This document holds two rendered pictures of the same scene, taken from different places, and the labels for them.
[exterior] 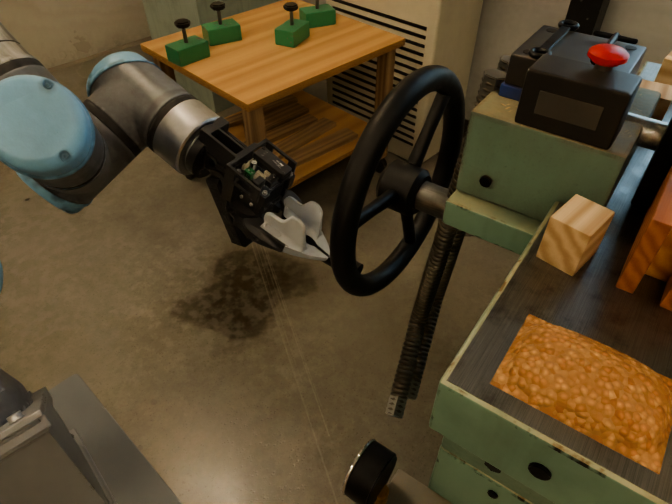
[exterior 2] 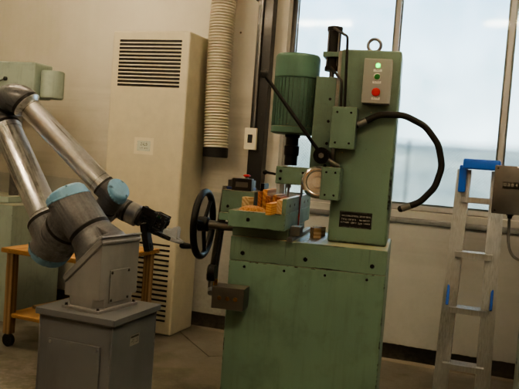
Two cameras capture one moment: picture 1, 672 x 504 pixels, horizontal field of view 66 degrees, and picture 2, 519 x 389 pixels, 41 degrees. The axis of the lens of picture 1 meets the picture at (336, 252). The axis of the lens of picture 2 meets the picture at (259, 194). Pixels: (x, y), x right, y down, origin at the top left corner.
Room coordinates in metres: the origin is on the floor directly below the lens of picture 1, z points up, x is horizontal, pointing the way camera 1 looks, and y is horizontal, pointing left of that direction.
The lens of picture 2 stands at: (-2.14, 0.80, 1.09)
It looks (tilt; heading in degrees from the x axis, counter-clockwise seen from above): 3 degrees down; 337
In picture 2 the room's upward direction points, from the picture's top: 4 degrees clockwise
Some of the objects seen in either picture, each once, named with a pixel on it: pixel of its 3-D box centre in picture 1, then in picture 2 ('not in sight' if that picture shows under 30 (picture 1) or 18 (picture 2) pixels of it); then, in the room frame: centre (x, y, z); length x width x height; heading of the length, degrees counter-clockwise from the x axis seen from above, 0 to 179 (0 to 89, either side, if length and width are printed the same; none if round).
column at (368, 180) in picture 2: not in sight; (366, 148); (0.15, -0.60, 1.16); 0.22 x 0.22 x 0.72; 55
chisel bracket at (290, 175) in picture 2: not in sight; (294, 177); (0.30, -0.38, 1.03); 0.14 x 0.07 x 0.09; 55
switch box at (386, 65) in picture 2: not in sight; (377, 82); (0.01, -0.54, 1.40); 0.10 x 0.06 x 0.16; 55
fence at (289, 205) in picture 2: not in sight; (297, 202); (0.31, -0.40, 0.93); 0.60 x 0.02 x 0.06; 145
